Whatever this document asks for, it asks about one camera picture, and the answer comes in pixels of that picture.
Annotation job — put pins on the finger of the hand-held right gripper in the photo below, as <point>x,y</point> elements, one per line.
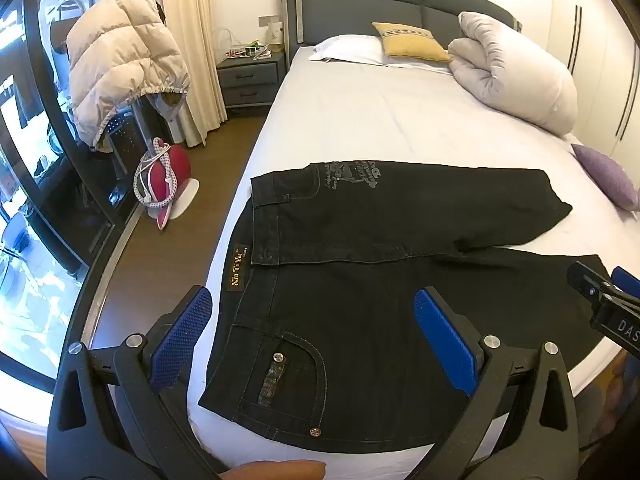
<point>587,280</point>
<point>627,280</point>

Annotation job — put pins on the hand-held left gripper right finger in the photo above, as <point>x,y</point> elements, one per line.
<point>447,340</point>

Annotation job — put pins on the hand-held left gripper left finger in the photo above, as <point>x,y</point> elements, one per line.
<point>180,340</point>

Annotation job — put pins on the black denim pants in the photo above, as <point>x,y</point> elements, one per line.
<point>350,310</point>

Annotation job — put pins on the person's left hand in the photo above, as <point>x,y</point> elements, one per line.
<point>275,472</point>

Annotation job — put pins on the purple cushion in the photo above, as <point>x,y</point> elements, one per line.
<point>607,175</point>

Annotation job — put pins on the red and white steam iron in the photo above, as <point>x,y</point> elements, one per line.
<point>167,175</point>

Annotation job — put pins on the black perforated chair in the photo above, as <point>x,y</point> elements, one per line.
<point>125,145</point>

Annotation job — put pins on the glass sliding door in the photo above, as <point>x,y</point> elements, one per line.
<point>45,185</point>

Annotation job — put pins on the rolled white duvet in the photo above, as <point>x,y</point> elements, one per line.
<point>515,70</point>

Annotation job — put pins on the bed with white sheet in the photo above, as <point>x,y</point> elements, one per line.
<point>400,120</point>

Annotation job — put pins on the white wardrobe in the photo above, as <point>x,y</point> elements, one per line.
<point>590,25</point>

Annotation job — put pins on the grey nightstand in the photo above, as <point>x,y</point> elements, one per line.
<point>250,80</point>

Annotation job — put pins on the beige puffer jacket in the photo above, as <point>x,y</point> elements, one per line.
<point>120,65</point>

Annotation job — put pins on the yellow cushion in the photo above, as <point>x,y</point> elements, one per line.
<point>412,41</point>

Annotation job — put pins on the cream curtain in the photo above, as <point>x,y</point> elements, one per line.
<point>195,35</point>

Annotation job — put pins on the white pillow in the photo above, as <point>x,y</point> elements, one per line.
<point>350,49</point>

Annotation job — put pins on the grey upholstered headboard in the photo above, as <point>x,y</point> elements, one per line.
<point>360,5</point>

